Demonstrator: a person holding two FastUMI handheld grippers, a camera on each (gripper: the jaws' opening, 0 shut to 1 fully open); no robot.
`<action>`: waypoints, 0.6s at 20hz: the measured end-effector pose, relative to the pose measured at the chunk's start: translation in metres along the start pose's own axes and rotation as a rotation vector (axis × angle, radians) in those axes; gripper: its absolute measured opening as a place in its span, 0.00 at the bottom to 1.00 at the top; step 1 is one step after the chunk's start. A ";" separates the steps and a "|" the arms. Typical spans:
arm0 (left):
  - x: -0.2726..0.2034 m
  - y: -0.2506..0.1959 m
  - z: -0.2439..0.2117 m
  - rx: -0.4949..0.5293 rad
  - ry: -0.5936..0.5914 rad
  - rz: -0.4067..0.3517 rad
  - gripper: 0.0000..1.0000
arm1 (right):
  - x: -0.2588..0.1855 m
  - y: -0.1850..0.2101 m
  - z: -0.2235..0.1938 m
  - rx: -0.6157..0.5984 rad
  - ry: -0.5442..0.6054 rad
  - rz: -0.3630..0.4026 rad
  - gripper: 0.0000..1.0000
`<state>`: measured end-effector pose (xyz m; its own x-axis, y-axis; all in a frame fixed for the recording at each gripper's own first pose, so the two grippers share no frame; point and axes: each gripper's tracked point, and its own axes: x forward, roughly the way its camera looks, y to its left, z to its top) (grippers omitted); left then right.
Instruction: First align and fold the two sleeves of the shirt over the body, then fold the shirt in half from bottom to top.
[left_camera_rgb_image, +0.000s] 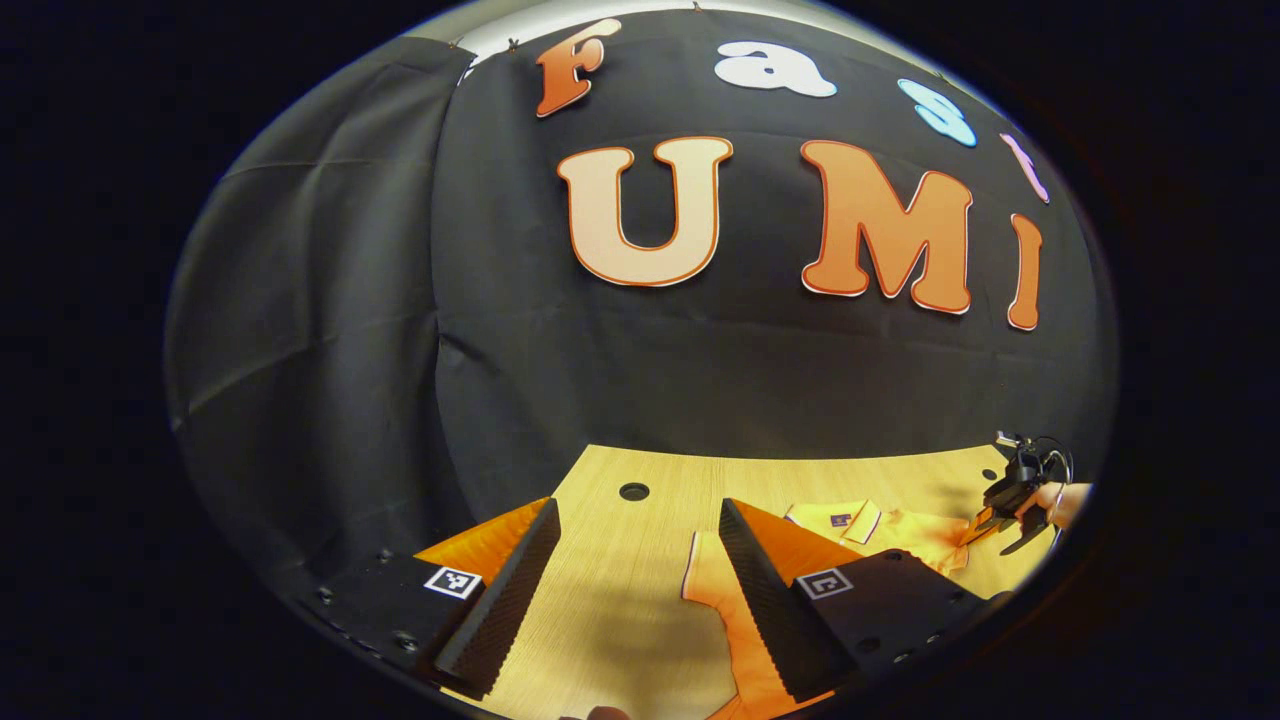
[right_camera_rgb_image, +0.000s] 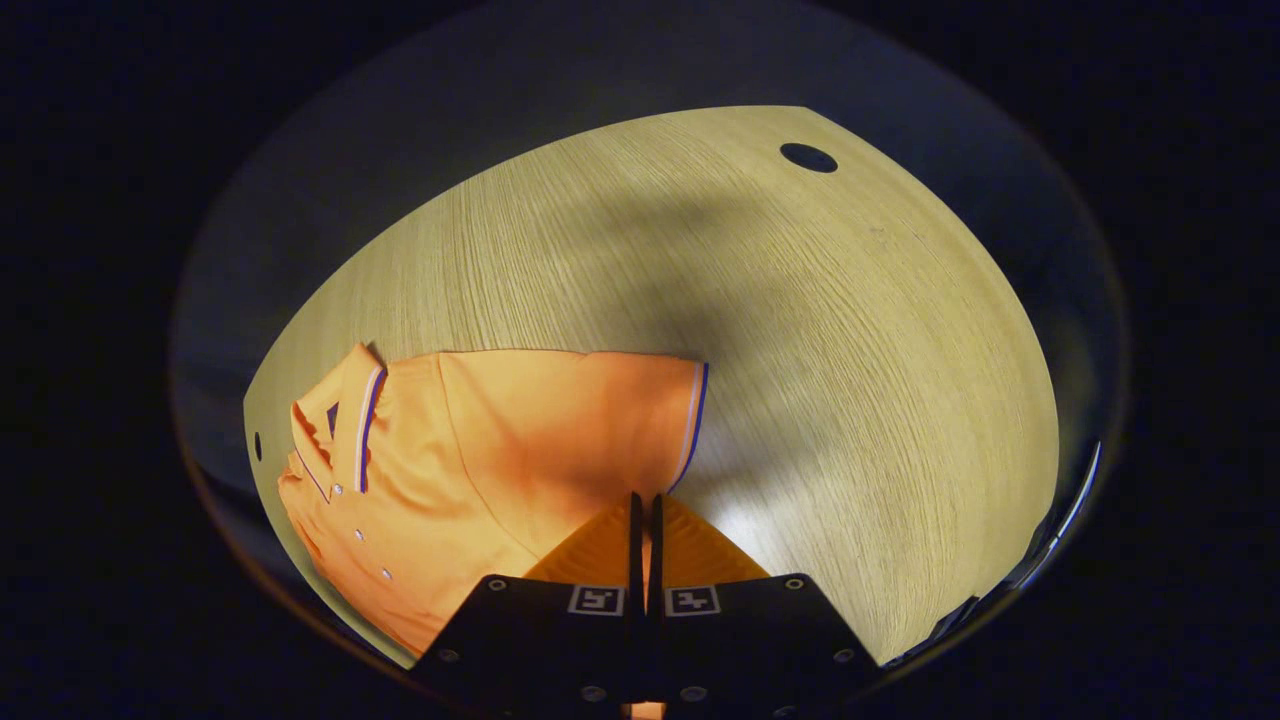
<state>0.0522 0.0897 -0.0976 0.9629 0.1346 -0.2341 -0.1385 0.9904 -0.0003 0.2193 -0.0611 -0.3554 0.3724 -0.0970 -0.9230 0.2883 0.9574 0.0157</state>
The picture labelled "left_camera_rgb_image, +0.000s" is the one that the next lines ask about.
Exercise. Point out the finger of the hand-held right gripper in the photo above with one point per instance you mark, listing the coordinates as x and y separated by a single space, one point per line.
985 527
1028 535

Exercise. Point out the orange T-shirt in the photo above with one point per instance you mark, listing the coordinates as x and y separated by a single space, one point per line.
905 530

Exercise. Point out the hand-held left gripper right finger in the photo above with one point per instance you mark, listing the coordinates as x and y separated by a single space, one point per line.
765 600

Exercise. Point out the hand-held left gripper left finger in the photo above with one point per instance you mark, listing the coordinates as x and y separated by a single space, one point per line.
510 590

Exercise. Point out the black backdrop cloth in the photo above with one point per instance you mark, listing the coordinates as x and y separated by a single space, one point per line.
600 380

